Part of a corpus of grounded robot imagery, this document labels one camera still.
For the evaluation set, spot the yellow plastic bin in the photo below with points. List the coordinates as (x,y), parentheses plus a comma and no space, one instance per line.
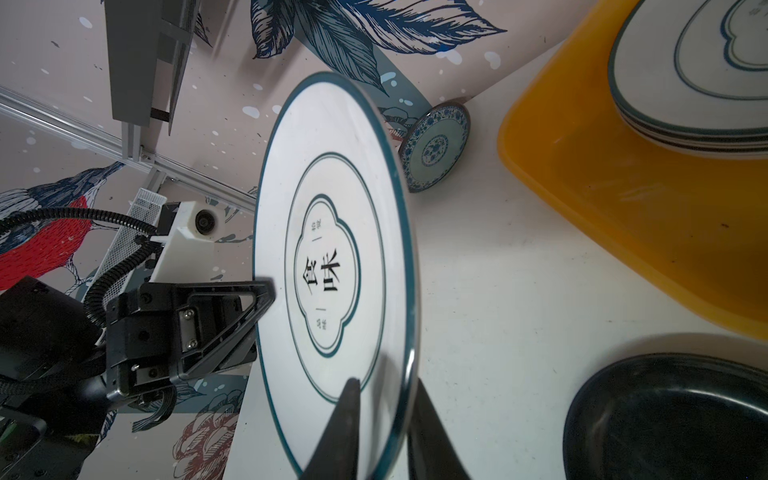
(694,227)

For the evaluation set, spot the small teal patterned plate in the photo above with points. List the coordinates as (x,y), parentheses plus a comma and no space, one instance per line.
(433,146)

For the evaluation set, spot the black round plate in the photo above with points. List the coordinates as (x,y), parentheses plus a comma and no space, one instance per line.
(668,416)

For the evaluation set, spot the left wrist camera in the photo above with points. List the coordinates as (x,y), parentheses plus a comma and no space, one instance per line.
(186,233)

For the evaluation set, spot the green rim plate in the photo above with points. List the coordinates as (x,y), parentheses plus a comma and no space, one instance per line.
(717,148)

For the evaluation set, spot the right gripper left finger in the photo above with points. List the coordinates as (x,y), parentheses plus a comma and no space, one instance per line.
(337,452)

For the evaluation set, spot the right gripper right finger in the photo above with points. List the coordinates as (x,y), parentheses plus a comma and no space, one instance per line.
(431,454)

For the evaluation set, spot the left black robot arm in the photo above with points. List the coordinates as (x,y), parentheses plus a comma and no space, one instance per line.
(62,374)

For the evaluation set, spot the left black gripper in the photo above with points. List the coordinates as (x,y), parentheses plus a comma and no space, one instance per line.
(217,329)

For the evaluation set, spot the white plate black rings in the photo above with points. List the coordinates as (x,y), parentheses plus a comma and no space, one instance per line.
(336,276)
(690,66)

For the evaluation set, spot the white mesh wall shelf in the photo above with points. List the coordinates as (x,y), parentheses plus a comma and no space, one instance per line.
(145,207)

